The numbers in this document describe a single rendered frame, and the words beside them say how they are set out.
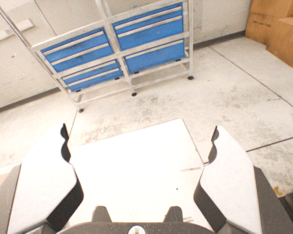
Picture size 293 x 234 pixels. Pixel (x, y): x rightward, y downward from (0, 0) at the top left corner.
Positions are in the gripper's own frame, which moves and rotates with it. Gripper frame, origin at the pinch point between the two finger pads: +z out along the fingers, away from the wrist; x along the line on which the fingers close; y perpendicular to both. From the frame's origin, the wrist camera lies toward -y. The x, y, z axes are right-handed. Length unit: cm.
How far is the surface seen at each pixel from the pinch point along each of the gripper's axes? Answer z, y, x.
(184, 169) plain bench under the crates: 13.9, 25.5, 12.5
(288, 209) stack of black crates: 13, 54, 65
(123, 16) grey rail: 141, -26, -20
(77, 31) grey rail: 137, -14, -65
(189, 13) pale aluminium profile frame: 149, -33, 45
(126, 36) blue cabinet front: 148, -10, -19
